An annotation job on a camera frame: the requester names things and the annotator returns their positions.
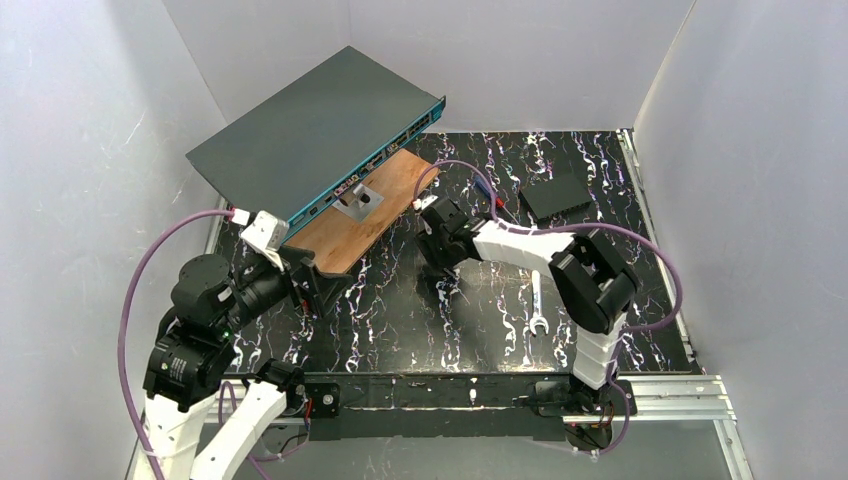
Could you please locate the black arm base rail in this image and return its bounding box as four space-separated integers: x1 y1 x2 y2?
305 372 570 441

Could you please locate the aluminium frame rail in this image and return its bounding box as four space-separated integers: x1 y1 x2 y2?
125 374 757 480

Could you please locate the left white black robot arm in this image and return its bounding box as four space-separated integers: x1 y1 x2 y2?
132 247 353 479

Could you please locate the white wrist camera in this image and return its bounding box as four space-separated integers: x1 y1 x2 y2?
412 195 438 213
231 208 289 272

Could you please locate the wooden base board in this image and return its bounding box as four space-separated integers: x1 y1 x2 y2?
285 149 439 273

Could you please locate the small black box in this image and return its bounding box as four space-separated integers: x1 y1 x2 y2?
519 174 592 220

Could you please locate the blue red screwdriver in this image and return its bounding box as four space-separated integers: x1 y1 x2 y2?
473 175 518 224

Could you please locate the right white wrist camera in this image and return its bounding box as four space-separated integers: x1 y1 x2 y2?
412 195 438 213

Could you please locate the silver metal mount bracket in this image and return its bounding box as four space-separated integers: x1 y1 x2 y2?
332 183 384 223

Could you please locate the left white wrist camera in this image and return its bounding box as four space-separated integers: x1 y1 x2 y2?
231 208 289 272

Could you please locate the silver open-end wrench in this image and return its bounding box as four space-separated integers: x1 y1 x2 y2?
529 270 550 336

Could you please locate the dark teal network switch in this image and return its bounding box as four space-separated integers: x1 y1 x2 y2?
186 46 446 235

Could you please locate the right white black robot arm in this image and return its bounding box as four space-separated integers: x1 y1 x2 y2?
413 196 637 392

